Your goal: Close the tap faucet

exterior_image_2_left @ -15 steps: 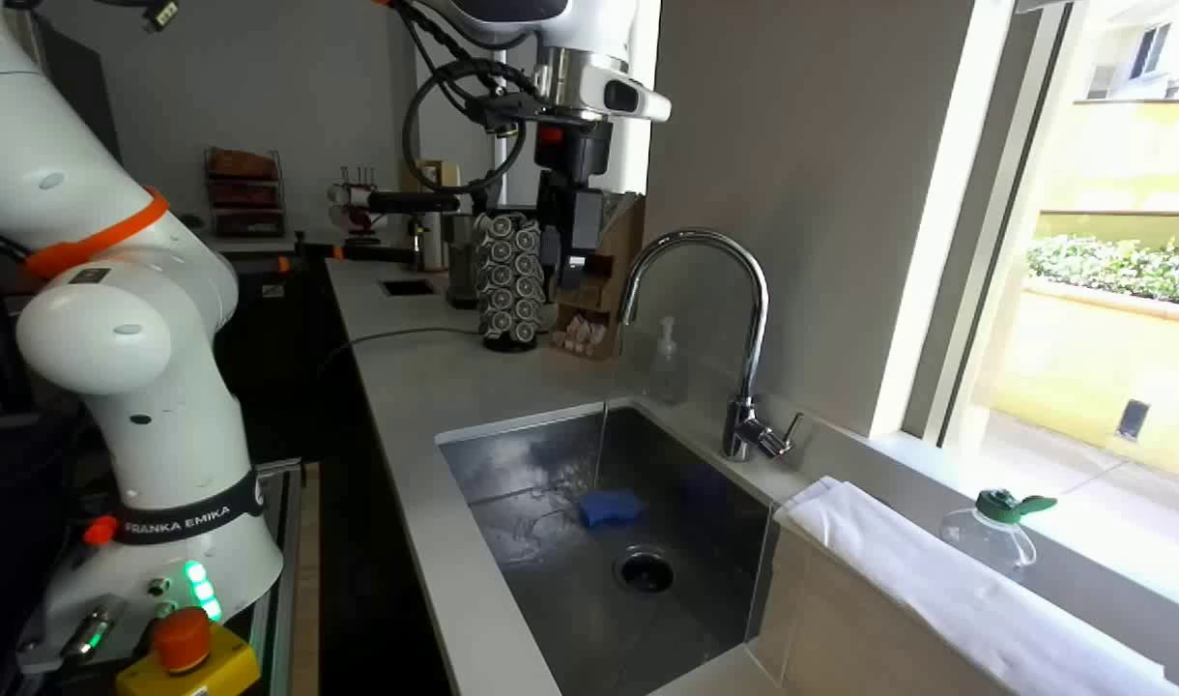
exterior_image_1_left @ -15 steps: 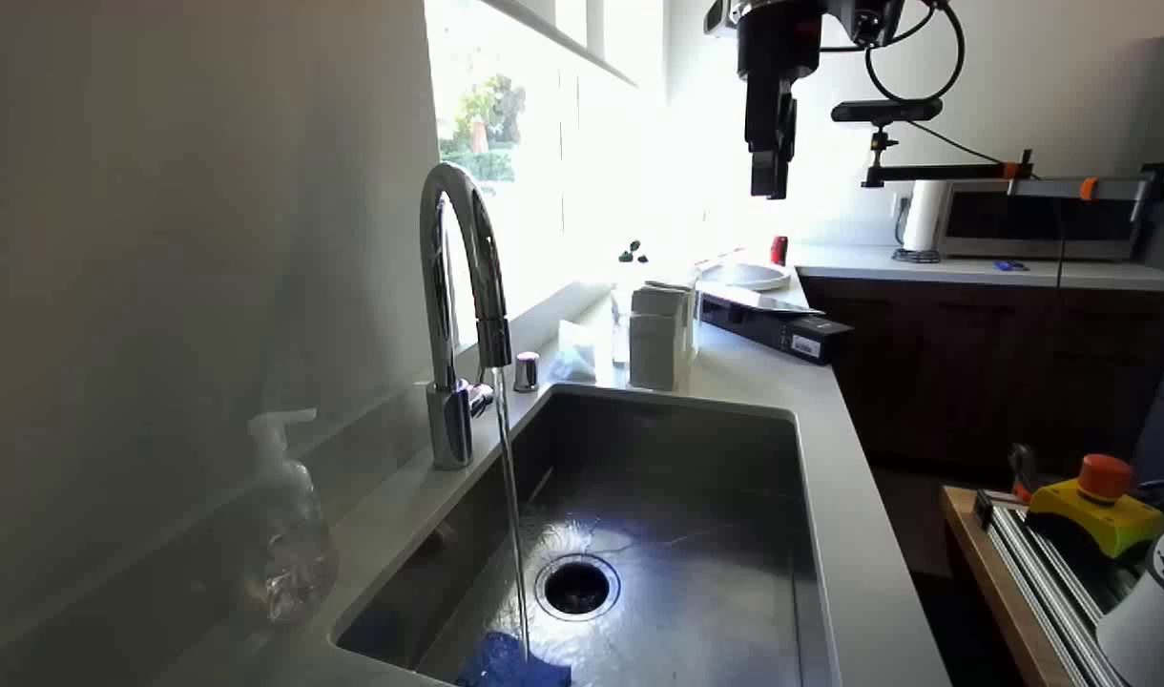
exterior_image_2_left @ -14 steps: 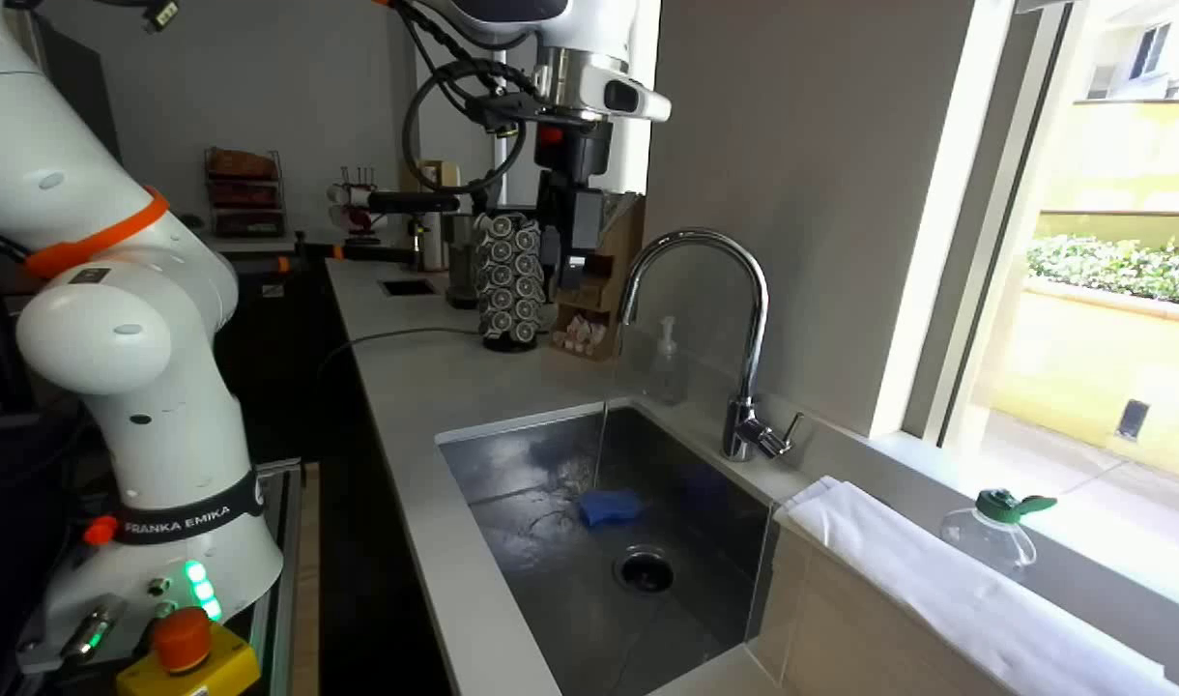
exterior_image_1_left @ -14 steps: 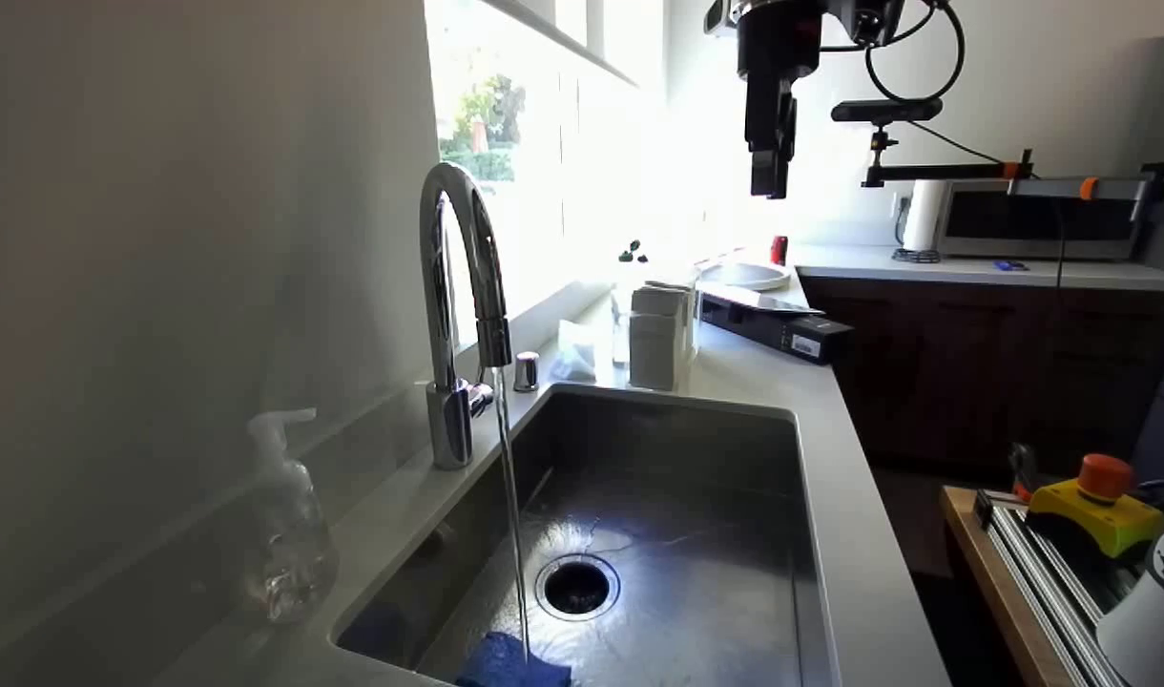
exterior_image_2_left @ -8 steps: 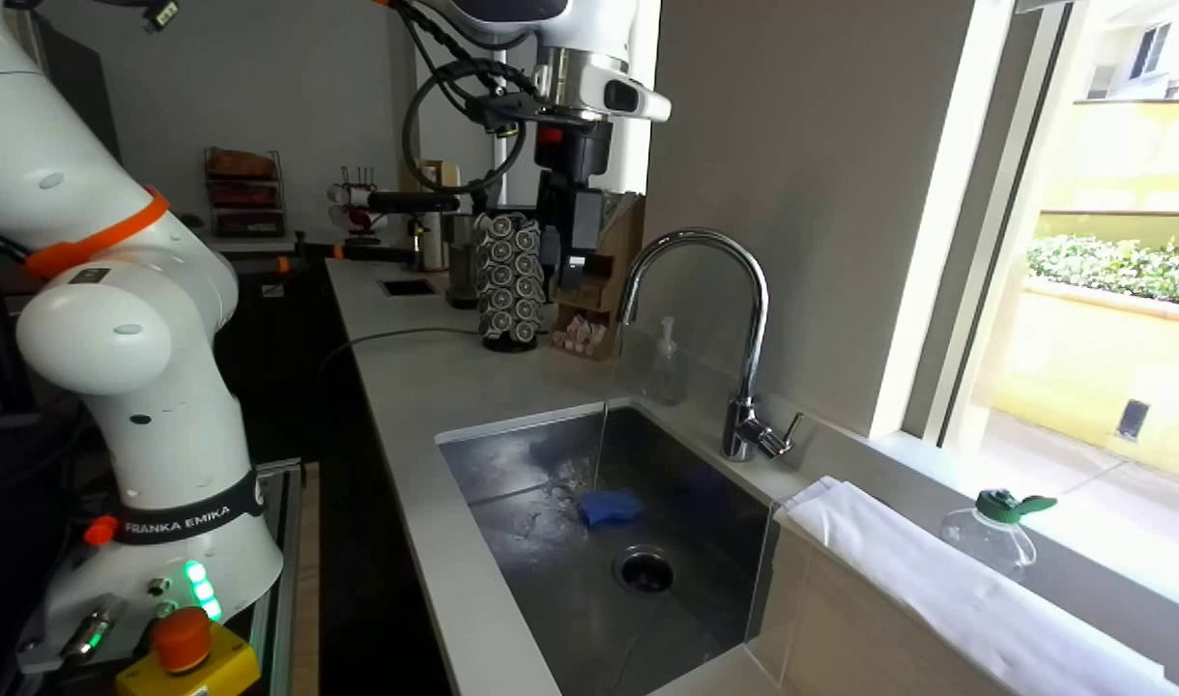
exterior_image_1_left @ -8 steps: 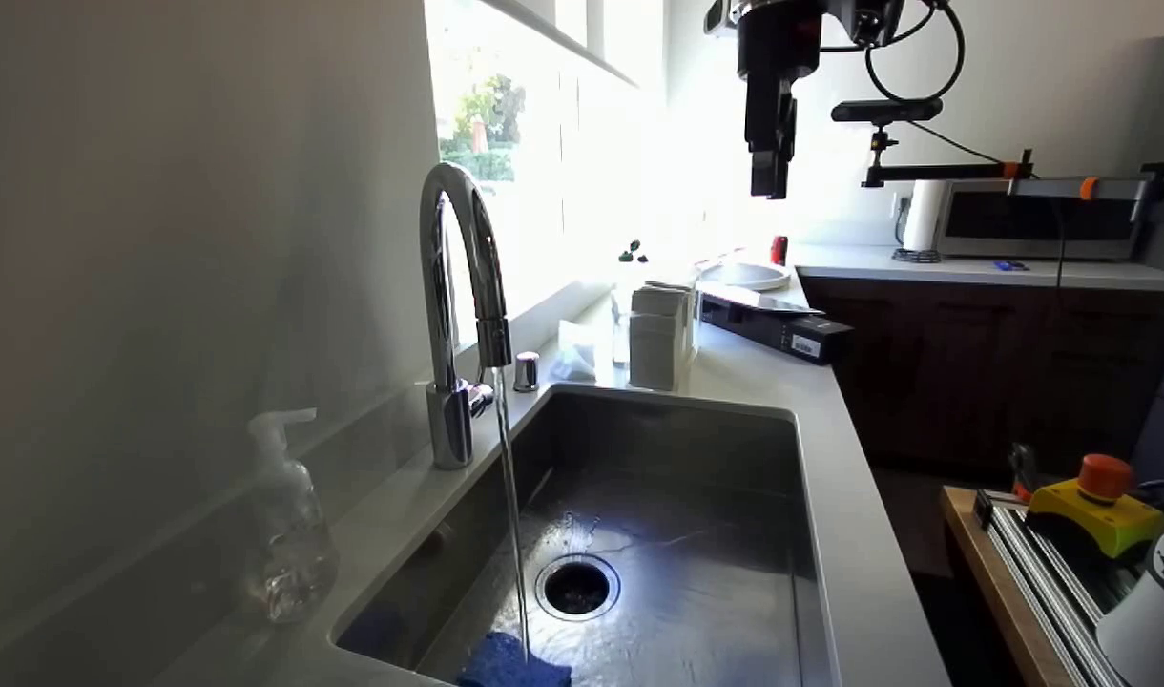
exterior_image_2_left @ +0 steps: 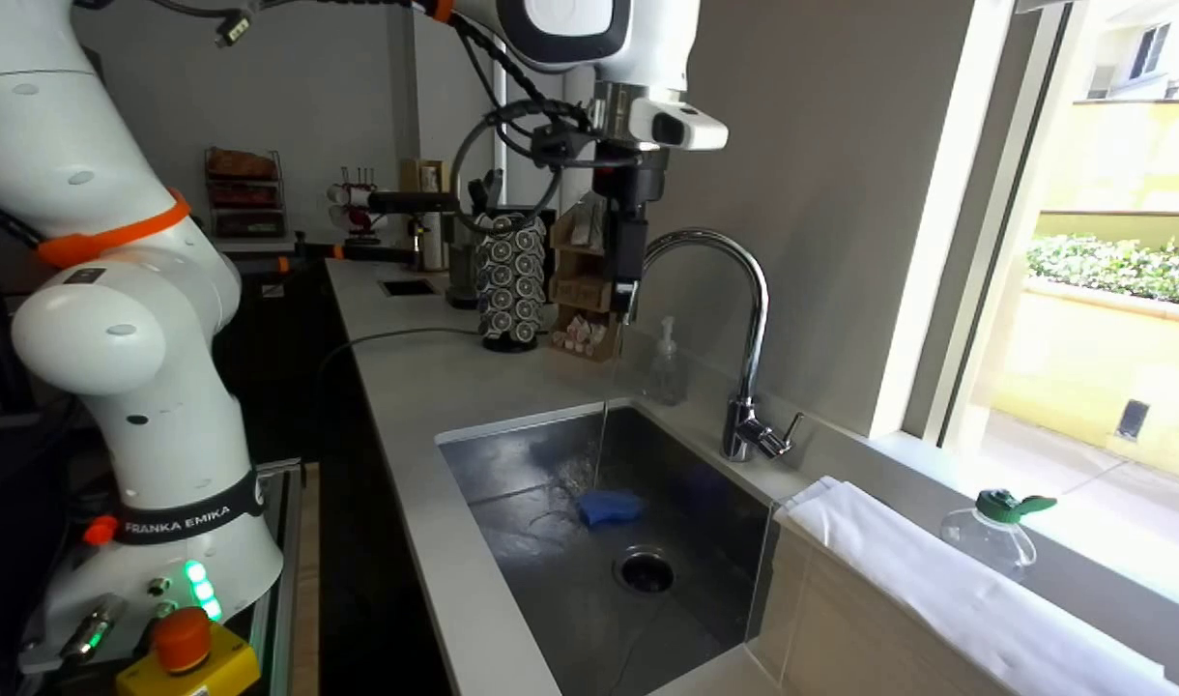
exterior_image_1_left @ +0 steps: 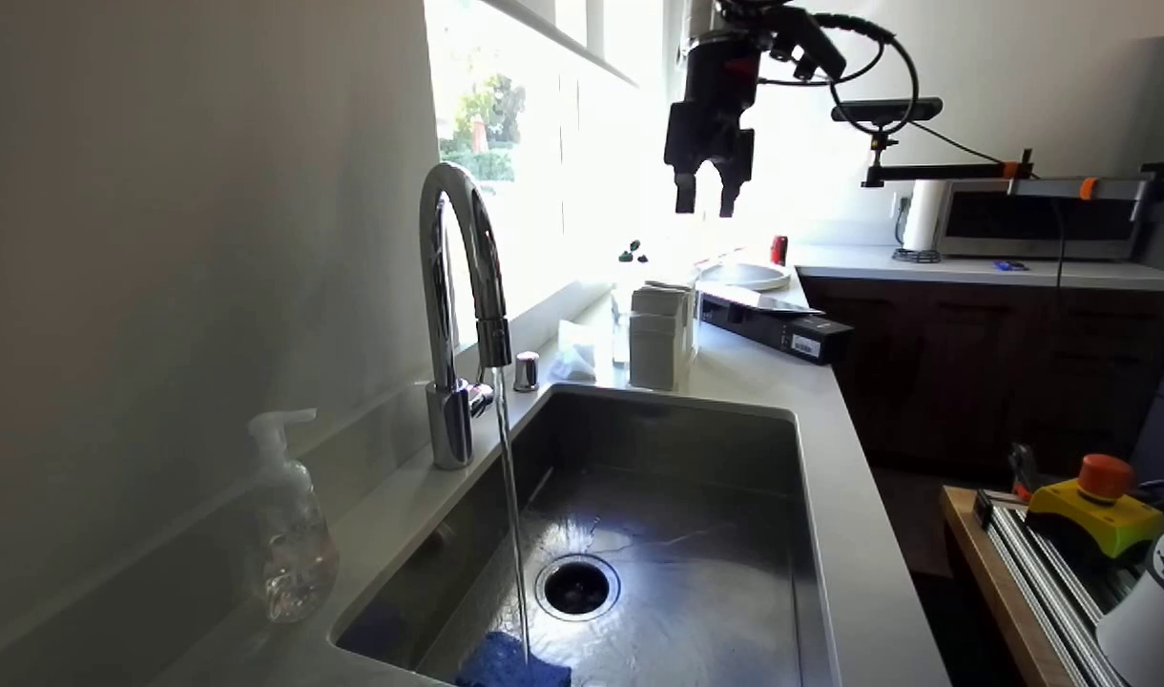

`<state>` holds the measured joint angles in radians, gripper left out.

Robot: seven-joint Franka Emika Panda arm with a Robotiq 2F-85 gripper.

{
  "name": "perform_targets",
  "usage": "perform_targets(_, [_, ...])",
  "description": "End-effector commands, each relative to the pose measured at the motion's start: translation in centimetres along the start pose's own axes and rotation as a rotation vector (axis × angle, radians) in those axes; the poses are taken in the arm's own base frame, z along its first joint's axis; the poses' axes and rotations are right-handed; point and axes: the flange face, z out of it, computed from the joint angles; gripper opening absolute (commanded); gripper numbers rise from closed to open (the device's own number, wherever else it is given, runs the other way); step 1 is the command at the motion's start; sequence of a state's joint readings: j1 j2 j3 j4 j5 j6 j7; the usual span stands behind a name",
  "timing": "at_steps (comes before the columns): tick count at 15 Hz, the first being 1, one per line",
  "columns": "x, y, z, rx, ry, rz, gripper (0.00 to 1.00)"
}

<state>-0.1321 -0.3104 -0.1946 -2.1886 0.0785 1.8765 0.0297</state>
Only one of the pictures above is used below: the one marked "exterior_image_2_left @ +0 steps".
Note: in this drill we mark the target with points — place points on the clear soap pump bottle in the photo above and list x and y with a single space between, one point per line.
666 376

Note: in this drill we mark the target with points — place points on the white towel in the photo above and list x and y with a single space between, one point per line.
920 581

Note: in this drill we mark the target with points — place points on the black white patterned cylinder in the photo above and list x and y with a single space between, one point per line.
511 285

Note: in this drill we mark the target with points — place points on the black stereo camera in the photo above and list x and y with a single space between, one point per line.
414 201

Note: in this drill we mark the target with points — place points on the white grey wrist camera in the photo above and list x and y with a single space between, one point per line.
684 125

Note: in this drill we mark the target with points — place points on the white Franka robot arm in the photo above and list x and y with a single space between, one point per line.
136 322

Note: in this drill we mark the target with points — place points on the small dark outdoor box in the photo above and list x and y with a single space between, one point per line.
1133 418

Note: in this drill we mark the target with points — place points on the brown wall shelf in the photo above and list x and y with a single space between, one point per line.
245 196

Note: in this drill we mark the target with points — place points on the blue sponge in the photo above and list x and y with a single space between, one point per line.
610 507

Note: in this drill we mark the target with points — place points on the stainless steel sink basin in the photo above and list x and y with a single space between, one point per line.
550 606

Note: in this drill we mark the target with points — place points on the round sink drain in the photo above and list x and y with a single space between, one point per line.
648 575

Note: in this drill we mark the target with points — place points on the white window frame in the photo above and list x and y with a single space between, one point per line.
949 196

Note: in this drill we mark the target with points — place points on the yellow emergency stop button box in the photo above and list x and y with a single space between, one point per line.
185 642

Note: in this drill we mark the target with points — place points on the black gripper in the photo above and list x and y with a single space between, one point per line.
628 196

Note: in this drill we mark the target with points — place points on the chrome gooseneck faucet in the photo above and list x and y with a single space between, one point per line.
753 334

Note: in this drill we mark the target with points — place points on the green hedge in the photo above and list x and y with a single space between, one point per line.
1115 269

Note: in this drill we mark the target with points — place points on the wooden rack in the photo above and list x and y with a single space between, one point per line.
581 297

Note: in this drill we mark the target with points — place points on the flat black phone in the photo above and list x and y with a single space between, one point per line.
406 286

